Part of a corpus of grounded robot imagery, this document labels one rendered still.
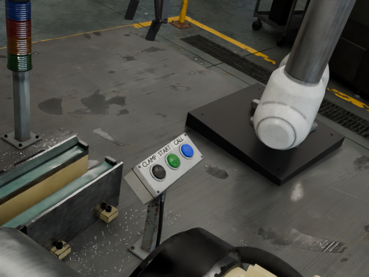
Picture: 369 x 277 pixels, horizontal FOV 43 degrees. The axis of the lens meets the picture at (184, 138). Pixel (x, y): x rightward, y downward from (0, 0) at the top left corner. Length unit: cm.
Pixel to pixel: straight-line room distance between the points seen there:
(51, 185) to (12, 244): 53
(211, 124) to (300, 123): 36
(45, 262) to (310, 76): 86
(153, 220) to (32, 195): 28
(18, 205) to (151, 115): 64
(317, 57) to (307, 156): 40
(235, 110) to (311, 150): 28
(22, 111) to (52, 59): 57
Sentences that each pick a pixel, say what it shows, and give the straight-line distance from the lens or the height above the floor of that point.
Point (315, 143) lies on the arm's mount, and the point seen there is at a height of 84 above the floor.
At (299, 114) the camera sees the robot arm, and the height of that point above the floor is 105.
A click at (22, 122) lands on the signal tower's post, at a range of 138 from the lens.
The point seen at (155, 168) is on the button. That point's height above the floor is 108.
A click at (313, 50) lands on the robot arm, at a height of 121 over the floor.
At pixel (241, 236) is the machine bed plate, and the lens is 121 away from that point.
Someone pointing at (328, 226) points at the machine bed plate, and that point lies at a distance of 134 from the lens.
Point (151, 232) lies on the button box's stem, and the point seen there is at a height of 87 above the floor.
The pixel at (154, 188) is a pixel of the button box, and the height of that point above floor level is 105.
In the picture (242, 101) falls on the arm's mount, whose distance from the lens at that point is 168.
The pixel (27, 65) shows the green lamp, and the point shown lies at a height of 104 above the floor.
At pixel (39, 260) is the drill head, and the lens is 62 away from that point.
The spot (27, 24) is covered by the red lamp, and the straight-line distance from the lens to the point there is 125.
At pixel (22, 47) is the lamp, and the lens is 126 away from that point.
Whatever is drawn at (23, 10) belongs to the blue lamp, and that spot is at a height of 119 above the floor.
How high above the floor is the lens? 161
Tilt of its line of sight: 33 degrees down
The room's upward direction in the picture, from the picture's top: 11 degrees clockwise
